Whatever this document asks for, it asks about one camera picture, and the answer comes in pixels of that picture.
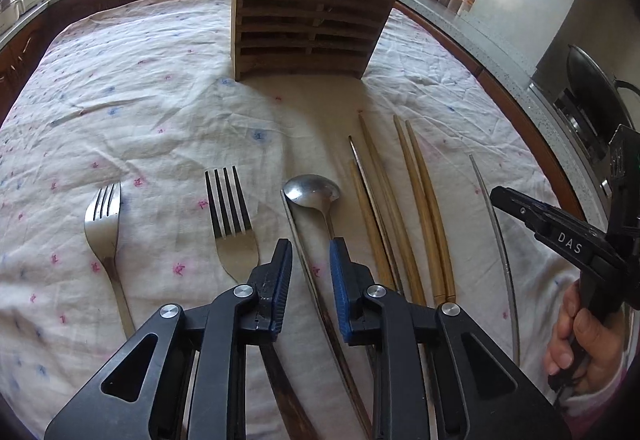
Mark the fork with dark wooden handle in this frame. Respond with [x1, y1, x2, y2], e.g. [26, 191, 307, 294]
[205, 166, 321, 440]

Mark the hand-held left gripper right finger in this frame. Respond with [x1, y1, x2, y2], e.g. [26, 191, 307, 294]
[328, 237, 573, 440]

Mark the black wok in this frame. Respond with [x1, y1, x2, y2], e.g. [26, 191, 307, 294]
[565, 45, 640, 131]

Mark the wooden utensil holder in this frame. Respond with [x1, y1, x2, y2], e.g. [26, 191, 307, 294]
[231, 0, 406, 82]

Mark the steel spoon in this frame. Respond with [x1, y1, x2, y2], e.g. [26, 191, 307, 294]
[283, 174, 342, 243]

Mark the all-steel fork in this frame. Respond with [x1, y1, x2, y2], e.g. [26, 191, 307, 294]
[84, 182, 137, 338]

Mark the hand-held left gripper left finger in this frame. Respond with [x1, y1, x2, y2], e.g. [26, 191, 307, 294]
[44, 238, 294, 440]

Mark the thin metal chopstick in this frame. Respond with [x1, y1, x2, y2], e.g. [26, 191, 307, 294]
[348, 135, 405, 296]

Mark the person's right forearm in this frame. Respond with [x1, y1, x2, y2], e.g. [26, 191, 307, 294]
[562, 360, 640, 440]

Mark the gas stove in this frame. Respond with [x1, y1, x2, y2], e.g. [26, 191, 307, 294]
[530, 85, 621, 171]

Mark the row of spice jars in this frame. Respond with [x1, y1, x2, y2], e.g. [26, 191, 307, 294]
[430, 0, 473, 16]

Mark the slim silver chopstick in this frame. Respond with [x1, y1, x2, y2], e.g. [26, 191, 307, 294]
[469, 154, 521, 366]

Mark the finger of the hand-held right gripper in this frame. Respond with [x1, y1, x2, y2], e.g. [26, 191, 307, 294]
[490, 186, 556, 233]

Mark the person's right hand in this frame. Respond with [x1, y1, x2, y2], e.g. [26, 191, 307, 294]
[545, 282, 628, 393]

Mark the white floral tablecloth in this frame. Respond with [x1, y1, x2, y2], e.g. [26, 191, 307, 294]
[0, 0, 596, 440]

